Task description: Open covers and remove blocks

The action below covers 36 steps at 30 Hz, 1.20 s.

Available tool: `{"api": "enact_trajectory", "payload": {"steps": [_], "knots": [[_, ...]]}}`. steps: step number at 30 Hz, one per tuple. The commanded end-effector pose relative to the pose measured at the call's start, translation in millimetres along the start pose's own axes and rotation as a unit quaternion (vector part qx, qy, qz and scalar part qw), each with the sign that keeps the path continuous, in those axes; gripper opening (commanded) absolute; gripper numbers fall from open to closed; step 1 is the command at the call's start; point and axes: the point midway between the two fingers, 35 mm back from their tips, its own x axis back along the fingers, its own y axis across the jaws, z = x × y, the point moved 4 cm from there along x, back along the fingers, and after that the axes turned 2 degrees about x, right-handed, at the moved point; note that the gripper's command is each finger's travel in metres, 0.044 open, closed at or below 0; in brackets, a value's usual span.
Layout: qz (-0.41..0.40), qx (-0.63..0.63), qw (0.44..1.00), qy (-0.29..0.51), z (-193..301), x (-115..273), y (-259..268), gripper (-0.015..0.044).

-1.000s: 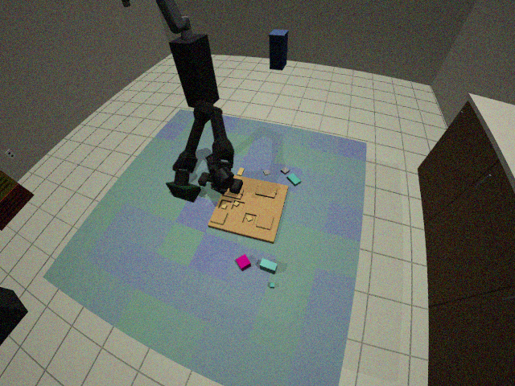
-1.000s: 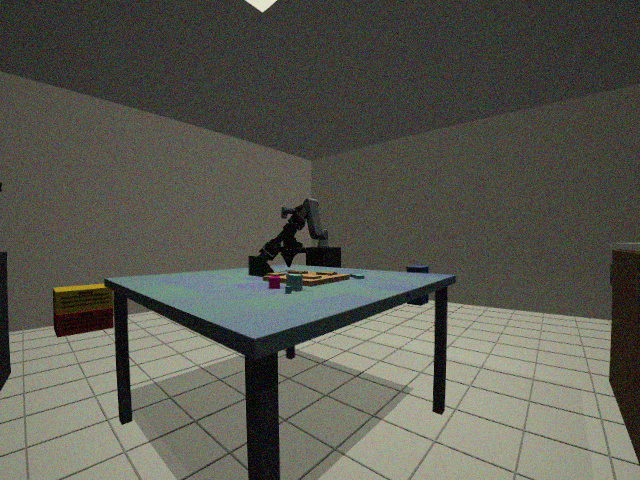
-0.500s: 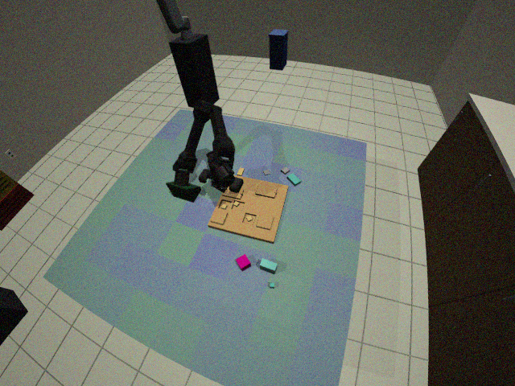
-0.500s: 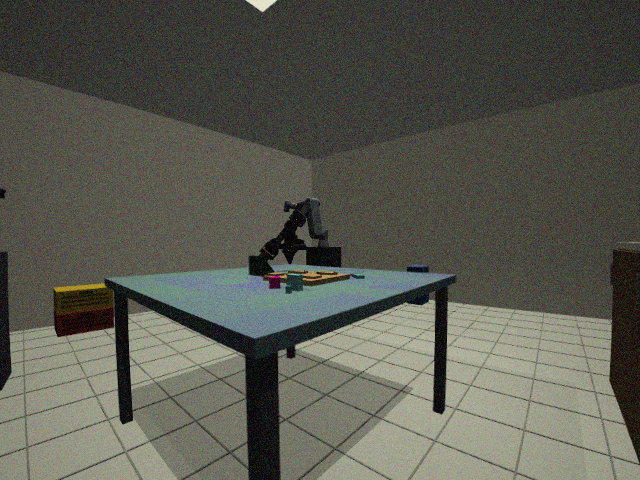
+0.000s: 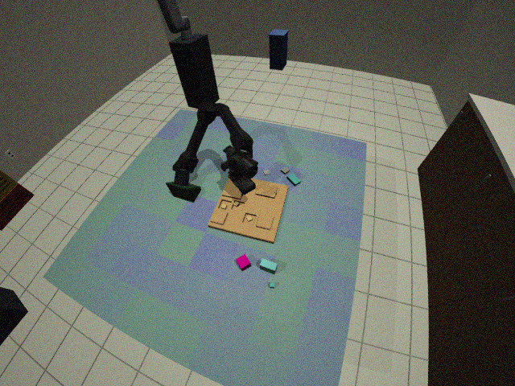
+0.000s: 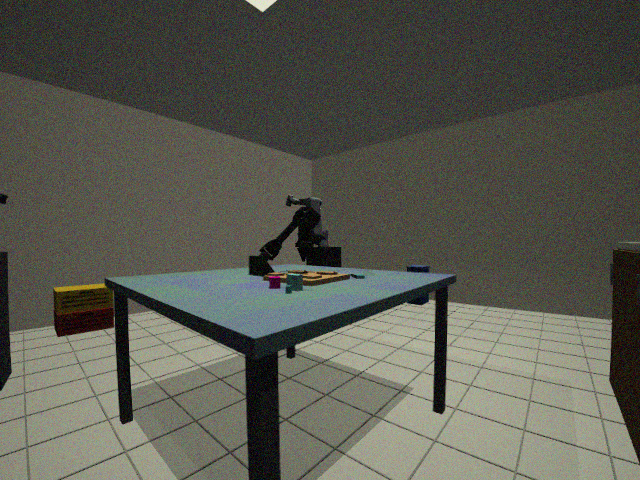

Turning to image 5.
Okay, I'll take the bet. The magenta cube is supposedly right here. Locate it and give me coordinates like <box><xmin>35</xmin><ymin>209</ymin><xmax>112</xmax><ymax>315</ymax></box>
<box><xmin>237</xmin><ymin>255</ymin><xmax>251</xmax><ymax>271</ymax></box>

